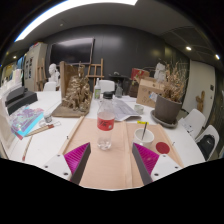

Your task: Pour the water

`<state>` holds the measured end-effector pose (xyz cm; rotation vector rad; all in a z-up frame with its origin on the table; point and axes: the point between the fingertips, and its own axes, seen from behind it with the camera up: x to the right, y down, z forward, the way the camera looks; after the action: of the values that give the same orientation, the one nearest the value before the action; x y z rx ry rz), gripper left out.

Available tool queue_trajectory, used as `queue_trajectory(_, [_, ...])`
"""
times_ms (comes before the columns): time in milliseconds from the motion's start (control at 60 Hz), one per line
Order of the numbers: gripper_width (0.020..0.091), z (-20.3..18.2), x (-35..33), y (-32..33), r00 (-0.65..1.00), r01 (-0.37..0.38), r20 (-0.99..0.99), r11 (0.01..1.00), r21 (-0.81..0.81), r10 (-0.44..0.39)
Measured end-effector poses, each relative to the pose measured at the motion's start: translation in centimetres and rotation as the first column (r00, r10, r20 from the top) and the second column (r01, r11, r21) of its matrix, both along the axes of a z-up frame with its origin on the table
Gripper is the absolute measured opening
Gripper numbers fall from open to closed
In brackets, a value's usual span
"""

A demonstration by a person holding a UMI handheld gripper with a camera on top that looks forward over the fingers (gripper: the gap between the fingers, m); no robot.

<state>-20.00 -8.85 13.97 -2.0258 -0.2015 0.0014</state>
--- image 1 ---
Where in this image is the flat round red coaster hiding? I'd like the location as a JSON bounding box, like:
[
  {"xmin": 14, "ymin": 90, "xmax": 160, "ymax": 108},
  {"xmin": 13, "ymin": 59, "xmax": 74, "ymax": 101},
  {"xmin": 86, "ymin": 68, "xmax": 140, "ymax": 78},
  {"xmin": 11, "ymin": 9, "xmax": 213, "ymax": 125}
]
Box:
[{"xmin": 155, "ymin": 141, "xmax": 171, "ymax": 155}]

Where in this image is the beige cabinet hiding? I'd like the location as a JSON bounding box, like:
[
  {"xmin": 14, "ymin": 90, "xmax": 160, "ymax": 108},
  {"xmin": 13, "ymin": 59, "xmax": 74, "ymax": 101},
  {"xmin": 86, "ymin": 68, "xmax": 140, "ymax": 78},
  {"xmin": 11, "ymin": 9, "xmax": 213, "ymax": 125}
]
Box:
[{"xmin": 23, "ymin": 42, "xmax": 48, "ymax": 92}]

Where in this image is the clear red-label drink bottle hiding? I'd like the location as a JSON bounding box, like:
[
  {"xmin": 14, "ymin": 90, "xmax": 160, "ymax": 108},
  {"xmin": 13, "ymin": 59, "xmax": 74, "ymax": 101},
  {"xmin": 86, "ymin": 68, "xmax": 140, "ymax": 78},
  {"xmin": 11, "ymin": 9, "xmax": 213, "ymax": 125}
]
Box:
[{"xmin": 96, "ymin": 91, "xmax": 116, "ymax": 151}]

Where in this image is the grey plant saucer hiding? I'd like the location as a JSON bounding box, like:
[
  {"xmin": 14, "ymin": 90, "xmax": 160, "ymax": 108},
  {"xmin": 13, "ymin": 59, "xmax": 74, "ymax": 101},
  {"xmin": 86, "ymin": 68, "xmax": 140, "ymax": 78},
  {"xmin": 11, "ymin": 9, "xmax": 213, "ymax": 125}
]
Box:
[{"xmin": 149, "ymin": 109, "xmax": 179, "ymax": 129}]

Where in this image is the cardboard box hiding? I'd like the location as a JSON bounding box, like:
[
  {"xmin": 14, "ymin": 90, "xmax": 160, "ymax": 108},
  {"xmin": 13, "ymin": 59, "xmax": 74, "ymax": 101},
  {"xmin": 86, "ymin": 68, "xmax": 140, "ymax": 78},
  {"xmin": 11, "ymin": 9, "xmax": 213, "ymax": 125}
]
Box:
[{"xmin": 135, "ymin": 78, "xmax": 164, "ymax": 108}]

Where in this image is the red pencil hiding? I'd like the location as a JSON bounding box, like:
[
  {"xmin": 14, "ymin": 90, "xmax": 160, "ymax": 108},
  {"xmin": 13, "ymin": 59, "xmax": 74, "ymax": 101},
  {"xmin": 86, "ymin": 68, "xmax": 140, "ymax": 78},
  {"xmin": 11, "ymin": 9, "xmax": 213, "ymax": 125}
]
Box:
[{"xmin": 24, "ymin": 123, "xmax": 56, "ymax": 138}]

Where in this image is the small round jar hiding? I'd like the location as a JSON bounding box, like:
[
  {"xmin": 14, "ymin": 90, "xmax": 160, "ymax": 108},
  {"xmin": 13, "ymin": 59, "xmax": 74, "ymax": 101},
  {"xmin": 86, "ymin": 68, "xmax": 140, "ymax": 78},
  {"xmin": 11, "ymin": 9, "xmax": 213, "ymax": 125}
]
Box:
[{"xmin": 133, "ymin": 104, "xmax": 145, "ymax": 115}]

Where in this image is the black wall screen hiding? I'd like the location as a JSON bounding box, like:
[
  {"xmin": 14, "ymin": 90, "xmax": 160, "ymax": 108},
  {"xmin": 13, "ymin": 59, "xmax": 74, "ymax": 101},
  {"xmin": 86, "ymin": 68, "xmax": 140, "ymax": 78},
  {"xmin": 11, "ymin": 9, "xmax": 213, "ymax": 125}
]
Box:
[{"xmin": 49, "ymin": 37, "xmax": 95, "ymax": 66}]

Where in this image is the small green-label bottle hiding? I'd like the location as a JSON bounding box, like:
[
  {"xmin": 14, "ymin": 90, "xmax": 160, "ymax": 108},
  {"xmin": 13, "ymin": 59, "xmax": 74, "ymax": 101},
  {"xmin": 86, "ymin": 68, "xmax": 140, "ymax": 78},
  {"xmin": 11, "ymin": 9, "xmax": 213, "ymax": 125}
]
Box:
[{"xmin": 93, "ymin": 78, "xmax": 102, "ymax": 100}]

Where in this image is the dried plant in brown pot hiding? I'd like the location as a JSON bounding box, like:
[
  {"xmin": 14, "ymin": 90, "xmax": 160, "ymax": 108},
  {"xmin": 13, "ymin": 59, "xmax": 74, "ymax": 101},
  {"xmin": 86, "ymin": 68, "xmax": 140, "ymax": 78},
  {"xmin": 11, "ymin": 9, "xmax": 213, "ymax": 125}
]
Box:
[{"xmin": 153, "ymin": 61, "xmax": 188, "ymax": 125}]

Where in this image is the wooden figure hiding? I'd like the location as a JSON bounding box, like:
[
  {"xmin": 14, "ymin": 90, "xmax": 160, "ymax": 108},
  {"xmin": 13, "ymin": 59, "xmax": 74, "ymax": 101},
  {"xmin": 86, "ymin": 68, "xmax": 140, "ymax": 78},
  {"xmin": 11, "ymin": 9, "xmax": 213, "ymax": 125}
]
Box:
[{"xmin": 195, "ymin": 90, "xmax": 206, "ymax": 113}]

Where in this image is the long ceiling light strip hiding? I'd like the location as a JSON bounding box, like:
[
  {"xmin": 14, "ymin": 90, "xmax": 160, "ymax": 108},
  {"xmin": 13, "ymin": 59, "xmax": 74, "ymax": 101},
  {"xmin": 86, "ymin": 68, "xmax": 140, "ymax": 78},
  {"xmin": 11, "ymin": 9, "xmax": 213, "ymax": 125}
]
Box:
[{"xmin": 14, "ymin": 0, "xmax": 138, "ymax": 43}]

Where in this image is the colourful book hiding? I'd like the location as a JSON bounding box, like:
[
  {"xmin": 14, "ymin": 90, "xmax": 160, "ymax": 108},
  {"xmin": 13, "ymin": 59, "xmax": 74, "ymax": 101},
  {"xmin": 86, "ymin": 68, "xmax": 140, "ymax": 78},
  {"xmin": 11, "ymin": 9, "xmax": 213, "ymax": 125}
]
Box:
[{"xmin": 9, "ymin": 105, "xmax": 45, "ymax": 139}]

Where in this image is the small ink jar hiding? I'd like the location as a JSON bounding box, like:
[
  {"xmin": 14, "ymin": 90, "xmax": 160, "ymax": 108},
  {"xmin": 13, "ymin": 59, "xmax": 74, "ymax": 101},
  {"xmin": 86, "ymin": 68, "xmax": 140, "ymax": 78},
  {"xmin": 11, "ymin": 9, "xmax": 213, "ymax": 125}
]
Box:
[{"xmin": 43, "ymin": 111, "xmax": 54, "ymax": 124}]

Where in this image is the white plaster bust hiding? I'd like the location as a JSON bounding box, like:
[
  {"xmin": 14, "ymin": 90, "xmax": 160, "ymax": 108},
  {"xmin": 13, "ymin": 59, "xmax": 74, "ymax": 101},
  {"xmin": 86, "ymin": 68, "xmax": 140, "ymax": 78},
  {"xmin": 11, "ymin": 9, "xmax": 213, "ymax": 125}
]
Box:
[{"xmin": 48, "ymin": 63, "xmax": 61, "ymax": 84}]

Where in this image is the black box stack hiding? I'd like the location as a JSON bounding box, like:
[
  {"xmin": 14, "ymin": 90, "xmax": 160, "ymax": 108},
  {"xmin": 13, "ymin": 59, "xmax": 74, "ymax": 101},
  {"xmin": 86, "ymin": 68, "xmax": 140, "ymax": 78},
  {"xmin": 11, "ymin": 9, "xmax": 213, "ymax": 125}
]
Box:
[{"xmin": 4, "ymin": 86, "xmax": 38, "ymax": 114}]

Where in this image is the metal spoon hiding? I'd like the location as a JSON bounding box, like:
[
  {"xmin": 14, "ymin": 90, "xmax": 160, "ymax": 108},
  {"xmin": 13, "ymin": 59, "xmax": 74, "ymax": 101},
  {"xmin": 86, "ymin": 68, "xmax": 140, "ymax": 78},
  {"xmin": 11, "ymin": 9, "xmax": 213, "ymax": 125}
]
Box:
[{"xmin": 141, "ymin": 121, "xmax": 149, "ymax": 141}]

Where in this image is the red bag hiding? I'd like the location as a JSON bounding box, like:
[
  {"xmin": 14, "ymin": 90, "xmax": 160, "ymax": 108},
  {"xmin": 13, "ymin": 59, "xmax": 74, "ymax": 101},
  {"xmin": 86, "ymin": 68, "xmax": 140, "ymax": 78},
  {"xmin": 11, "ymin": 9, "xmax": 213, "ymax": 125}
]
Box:
[{"xmin": 130, "ymin": 67, "xmax": 150, "ymax": 81}]

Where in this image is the wooden easel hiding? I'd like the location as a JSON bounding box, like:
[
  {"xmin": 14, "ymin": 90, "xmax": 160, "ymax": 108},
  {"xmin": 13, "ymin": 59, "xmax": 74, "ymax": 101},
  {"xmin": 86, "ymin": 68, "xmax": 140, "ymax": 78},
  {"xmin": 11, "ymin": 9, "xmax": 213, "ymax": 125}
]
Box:
[{"xmin": 79, "ymin": 58, "xmax": 105, "ymax": 86}]

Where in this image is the white mug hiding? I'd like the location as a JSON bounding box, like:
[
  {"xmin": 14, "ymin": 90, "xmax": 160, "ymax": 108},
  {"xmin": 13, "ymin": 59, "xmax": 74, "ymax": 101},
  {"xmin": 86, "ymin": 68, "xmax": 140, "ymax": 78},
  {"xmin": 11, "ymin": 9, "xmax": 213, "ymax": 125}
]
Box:
[{"xmin": 133, "ymin": 128, "xmax": 155, "ymax": 149}]

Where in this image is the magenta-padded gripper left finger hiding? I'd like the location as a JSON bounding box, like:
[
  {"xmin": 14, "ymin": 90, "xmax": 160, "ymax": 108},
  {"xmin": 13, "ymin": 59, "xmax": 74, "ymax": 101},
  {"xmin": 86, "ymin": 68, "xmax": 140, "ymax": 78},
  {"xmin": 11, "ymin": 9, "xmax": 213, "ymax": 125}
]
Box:
[{"xmin": 42, "ymin": 142, "xmax": 92, "ymax": 186}]

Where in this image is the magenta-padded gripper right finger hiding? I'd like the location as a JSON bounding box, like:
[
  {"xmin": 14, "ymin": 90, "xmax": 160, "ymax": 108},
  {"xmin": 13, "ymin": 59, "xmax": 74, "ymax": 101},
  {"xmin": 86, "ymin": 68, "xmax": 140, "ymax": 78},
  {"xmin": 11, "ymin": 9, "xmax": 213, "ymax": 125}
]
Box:
[{"xmin": 131, "ymin": 142, "xmax": 183, "ymax": 186}]

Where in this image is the white plaster statue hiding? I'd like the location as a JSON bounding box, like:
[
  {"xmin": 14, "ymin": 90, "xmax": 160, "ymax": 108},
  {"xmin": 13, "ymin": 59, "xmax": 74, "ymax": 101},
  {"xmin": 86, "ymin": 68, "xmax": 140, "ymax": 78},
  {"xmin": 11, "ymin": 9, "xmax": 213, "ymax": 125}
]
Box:
[{"xmin": 153, "ymin": 62, "xmax": 168, "ymax": 83}]

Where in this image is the black backpack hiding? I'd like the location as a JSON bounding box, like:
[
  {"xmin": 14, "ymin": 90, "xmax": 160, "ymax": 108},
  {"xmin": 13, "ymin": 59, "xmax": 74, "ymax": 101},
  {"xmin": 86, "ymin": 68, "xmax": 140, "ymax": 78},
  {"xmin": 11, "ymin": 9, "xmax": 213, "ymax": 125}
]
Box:
[{"xmin": 197, "ymin": 134, "xmax": 216, "ymax": 160}]

